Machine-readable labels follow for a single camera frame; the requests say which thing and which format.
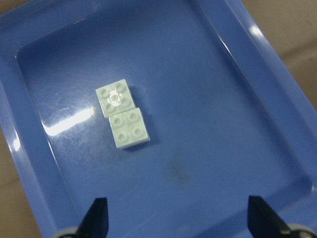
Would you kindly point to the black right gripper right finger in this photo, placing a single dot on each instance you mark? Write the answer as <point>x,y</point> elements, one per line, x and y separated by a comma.
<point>263,221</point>

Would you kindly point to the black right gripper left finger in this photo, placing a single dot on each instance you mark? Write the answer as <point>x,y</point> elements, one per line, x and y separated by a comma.
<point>95,222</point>

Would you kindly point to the white block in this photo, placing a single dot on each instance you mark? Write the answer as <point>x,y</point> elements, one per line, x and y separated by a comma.
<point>128,128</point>
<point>115,98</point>

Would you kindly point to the blue plastic tray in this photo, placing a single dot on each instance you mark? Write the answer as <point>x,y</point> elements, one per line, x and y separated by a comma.
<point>225,117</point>

